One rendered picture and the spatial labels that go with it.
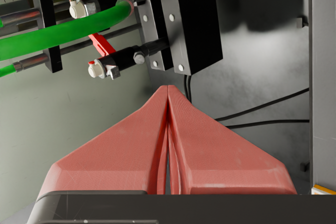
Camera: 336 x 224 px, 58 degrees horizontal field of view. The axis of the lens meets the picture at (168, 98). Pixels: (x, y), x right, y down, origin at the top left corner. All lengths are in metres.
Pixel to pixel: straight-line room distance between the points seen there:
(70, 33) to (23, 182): 0.55
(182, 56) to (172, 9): 0.07
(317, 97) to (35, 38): 0.31
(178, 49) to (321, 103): 0.21
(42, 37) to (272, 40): 0.40
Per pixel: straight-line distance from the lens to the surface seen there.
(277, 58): 0.55
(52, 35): 0.23
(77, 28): 0.23
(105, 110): 0.78
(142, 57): 0.42
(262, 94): 0.60
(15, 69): 0.59
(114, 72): 0.39
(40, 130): 0.72
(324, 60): 0.38
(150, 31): 0.51
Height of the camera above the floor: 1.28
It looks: 34 degrees down
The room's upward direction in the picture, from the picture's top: 119 degrees counter-clockwise
